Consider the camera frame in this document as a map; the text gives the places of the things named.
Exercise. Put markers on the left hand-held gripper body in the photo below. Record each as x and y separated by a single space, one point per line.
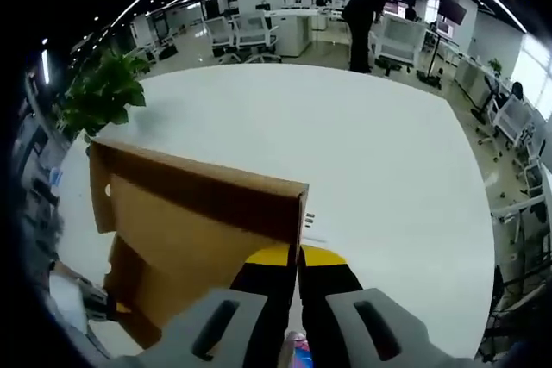
64 299

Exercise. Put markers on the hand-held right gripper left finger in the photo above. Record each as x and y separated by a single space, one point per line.
224 325

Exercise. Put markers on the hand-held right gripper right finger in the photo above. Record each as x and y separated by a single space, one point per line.
366 325

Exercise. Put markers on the blue soft tissue pack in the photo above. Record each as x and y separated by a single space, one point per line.
302 354

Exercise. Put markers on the brown cardboard shoe box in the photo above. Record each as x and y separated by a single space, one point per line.
194 221

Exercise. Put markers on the green potted plant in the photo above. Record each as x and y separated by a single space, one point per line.
108 92

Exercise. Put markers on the white office chair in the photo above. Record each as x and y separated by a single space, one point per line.
513 118
256 36
401 42
222 36

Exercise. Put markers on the dark hanging screen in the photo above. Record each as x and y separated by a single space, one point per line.
453 10

